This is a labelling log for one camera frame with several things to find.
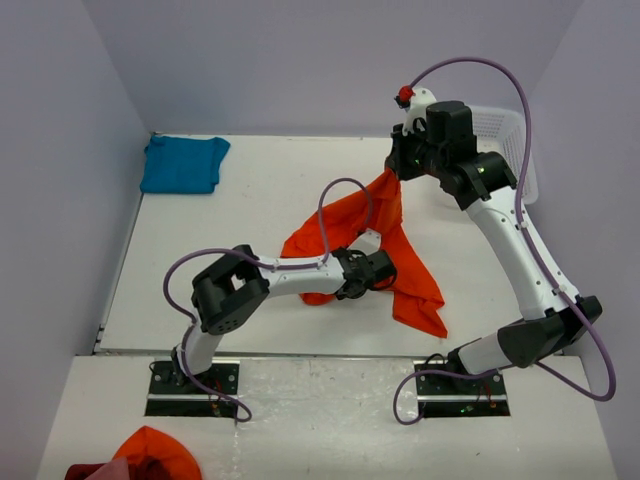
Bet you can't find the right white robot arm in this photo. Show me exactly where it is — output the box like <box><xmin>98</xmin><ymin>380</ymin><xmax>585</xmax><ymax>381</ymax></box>
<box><xmin>386</xmin><ymin>101</ymin><xmax>602</xmax><ymax>393</ymax></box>

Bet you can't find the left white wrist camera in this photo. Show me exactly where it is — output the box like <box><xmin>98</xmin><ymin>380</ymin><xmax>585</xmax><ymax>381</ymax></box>
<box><xmin>348</xmin><ymin>229</ymin><xmax>382</xmax><ymax>255</ymax></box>

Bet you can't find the orange cloth in pile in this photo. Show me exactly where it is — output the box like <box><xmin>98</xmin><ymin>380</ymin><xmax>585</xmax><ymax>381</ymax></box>
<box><xmin>112</xmin><ymin>426</ymin><xmax>203</xmax><ymax>480</ymax></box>

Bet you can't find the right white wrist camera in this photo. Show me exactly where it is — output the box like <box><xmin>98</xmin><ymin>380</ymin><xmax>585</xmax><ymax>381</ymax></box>
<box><xmin>402</xmin><ymin>86</ymin><xmax>437</xmax><ymax>135</ymax></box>

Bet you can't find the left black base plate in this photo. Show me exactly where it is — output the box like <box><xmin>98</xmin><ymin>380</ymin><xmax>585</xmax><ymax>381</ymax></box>
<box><xmin>145</xmin><ymin>360</ymin><xmax>240</xmax><ymax>418</ymax></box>

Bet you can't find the folded blue t shirt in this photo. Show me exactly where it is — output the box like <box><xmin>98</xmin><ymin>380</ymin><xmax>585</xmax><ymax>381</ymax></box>
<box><xmin>139</xmin><ymin>135</ymin><xmax>231</xmax><ymax>195</ymax></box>

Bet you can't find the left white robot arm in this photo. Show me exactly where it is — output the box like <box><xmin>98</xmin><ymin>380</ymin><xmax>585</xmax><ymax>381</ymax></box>
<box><xmin>163</xmin><ymin>245</ymin><xmax>397</xmax><ymax>393</ymax></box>

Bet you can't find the white plastic basket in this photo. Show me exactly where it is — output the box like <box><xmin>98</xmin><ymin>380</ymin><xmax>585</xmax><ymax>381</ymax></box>
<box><xmin>470</xmin><ymin>105</ymin><xmax>526</xmax><ymax>178</ymax></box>

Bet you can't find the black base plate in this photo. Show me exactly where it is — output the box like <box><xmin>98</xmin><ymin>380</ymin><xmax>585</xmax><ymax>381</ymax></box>
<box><xmin>415</xmin><ymin>375</ymin><xmax>511</xmax><ymax>419</ymax></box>
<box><xmin>145</xmin><ymin>360</ymin><xmax>240</xmax><ymax>418</ymax></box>

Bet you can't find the pink cloth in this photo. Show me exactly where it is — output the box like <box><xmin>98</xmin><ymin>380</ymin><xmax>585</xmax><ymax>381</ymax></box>
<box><xmin>86</xmin><ymin>458</ymin><xmax>130</xmax><ymax>480</ymax></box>

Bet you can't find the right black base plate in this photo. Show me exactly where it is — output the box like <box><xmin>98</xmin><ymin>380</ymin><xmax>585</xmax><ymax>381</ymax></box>
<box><xmin>415</xmin><ymin>375</ymin><xmax>511</xmax><ymax>419</ymax></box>

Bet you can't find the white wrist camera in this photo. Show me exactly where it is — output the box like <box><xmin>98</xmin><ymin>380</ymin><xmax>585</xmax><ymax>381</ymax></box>
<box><xmin>348</xmin><ymin>229</ymin><xmax>382</xmax><ymax>255</ymax></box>
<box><xmin>402</xmin><ymin>86</ymin><xmax>437</xmax><ymax>135</ymax></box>

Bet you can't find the orange t shirt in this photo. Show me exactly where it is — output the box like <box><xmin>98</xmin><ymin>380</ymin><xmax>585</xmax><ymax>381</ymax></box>
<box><xmin>280</xmin><ymin>169</ymin><xmax>449</xmax><ymax>341</ymax></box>

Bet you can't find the dark red cloth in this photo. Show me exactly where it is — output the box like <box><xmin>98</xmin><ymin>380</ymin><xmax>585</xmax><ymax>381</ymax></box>
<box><xmin>64</xmin><ymin>463</ymin><xmax>112</xmax><ymax>480</ymax></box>

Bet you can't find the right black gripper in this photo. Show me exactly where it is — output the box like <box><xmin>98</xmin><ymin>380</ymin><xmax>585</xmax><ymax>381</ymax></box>
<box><xmin>387</xmin><ymin>119</ymin><xmax>448</xmax><ymax>181</ymax></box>

